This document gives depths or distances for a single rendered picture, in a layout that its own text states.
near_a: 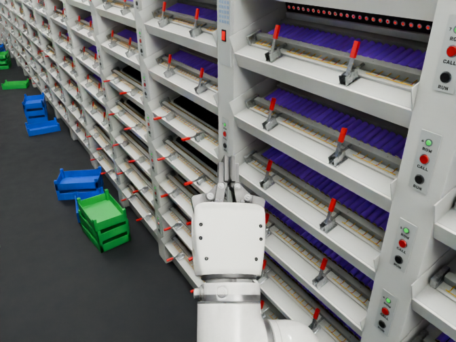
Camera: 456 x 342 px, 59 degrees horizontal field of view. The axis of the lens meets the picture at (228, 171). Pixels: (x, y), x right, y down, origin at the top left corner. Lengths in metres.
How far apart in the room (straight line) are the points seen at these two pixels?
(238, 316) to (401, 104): 0.53
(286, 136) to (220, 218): 0.63
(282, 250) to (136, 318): 1.05
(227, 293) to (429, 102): 0.50
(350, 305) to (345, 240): 0.20
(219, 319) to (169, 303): 1.69
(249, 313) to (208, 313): 0.05
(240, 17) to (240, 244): 0.83
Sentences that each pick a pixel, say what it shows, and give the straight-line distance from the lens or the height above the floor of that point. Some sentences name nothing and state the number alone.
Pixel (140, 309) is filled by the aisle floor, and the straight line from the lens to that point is 2.20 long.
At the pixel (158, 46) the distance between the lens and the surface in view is 1.91.
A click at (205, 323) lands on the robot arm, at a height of 1.18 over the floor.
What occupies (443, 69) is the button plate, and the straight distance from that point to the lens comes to 0.79.
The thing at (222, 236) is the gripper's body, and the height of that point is 1.25.
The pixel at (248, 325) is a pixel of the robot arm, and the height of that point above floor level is 1.18.
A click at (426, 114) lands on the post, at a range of 0.82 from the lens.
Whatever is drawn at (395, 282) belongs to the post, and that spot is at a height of 0.94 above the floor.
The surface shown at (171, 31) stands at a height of 1.33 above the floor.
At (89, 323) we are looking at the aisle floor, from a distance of 2.21.
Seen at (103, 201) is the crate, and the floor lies 0.16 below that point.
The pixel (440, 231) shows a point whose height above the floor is 1.12.
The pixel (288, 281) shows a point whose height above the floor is 0.59.
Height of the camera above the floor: 1.58
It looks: 28 degrees down
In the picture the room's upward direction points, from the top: straight up
